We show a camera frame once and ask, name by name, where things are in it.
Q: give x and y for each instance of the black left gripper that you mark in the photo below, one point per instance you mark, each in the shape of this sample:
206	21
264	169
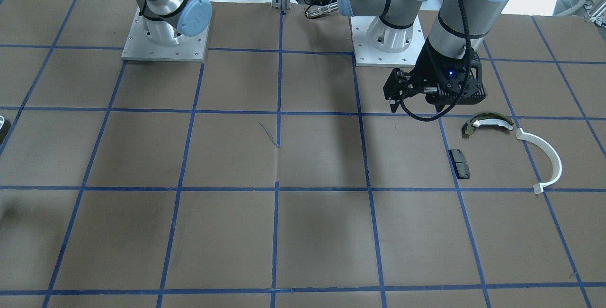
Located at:
430	67

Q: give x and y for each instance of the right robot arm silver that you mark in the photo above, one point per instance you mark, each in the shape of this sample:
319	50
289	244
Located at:
174	22

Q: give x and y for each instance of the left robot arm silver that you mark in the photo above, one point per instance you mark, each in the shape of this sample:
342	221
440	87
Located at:
460	26

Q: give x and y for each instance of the green curved brake shoe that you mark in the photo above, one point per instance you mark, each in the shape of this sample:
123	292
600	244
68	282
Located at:
487	118

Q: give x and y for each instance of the black brake pad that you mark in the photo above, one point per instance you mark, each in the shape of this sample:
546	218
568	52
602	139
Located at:
460	164

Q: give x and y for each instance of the silver metal cylinder connector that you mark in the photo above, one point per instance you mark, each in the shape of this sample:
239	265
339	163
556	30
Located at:
321	11

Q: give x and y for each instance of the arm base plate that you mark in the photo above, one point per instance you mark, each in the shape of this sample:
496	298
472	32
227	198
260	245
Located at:
377	45
138	48

